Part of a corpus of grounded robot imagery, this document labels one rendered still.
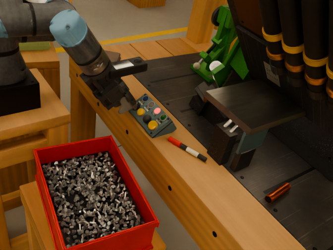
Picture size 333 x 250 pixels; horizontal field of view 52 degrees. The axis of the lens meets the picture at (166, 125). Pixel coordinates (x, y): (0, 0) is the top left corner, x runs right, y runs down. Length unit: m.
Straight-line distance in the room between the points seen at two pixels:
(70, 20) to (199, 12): 0.99
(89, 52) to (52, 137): 0.46
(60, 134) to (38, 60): 0.48
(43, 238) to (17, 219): 1.06
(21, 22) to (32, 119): 0.38
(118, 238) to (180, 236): 1.17
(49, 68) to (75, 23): 0.84
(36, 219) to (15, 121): 0.35
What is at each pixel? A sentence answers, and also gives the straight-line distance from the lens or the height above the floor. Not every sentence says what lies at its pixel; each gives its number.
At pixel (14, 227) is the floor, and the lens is 1.94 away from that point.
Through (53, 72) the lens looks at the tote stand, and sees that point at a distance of 1.62.
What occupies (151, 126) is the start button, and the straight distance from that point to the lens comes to 1.01.
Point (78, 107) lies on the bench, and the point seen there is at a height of 0.65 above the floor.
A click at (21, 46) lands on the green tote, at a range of 1.67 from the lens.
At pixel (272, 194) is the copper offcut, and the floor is 0.92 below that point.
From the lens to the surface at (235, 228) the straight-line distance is 0.86.
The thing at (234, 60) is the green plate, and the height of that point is 1.13.
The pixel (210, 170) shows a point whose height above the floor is 0.90.
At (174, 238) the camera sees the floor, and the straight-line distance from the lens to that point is 1.91.
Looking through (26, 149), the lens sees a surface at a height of 0.73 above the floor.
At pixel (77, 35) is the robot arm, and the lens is 0.80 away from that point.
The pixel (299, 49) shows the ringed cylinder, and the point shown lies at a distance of 0.65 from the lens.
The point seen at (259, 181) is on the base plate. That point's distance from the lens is 1.00.
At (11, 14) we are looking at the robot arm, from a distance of 0.87.
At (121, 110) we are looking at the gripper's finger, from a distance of 0.99.
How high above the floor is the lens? 1.55
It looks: 37 degrees down
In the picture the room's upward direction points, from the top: 12 degrees clockwise
